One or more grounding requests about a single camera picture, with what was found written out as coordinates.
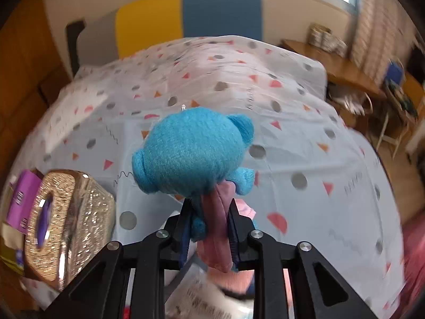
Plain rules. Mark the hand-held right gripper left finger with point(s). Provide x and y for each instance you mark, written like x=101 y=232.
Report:
x=186 y=237

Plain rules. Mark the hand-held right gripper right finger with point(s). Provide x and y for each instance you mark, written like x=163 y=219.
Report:
x=234 y=239

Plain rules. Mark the pink towel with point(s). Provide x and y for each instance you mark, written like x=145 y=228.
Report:
x=239 y=282

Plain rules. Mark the white wet wipes packet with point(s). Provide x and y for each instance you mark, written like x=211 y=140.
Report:
x=196 y=300

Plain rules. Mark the blue plush toy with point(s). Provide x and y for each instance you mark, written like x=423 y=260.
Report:
x=192 y=153

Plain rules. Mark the gold foil box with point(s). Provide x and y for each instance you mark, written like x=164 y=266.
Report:
x=8 y=252

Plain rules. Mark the gold ornate tissue box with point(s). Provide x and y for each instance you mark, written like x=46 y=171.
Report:
x=73 y=219

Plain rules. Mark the purple tissue box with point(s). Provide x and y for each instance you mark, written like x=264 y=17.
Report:
x=23 y=196

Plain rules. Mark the white tote bag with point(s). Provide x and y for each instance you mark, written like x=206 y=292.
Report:
x=350 y=103

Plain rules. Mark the pink ruffled bedding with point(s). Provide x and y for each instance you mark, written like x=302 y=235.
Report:
x=413 y=265

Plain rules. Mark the wooden desk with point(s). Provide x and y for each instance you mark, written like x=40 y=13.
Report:
x=332 y=66

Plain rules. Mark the grey yellow blue headboard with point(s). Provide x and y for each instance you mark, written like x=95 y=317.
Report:
x=149 y=23

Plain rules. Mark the beige printed box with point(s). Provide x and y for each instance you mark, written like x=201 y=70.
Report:
x=318 y=33

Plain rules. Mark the blue folding chair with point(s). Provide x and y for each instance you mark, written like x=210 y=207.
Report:
x=395 y=83

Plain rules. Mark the wooden wardrobe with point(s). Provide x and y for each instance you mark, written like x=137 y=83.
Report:
x=26 y=73

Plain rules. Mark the black television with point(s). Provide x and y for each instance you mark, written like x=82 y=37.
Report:
x=417 y=64

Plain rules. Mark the beige patterned curtain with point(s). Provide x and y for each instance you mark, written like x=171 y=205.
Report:
x=381 y=23

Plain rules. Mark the black bed post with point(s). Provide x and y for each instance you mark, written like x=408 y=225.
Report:
x=74 y=46

